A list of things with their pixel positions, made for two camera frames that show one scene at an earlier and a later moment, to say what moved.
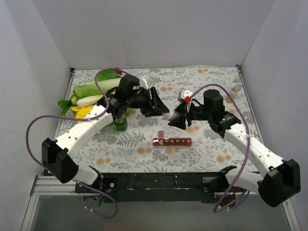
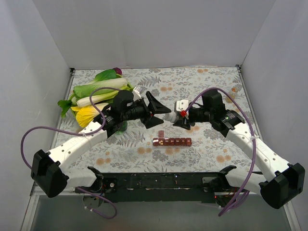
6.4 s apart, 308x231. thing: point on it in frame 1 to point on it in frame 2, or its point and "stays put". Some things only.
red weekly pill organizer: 161,141 stays put
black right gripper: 184,115 stays put
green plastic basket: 73,97 to 74,113
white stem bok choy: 89,100 stays put
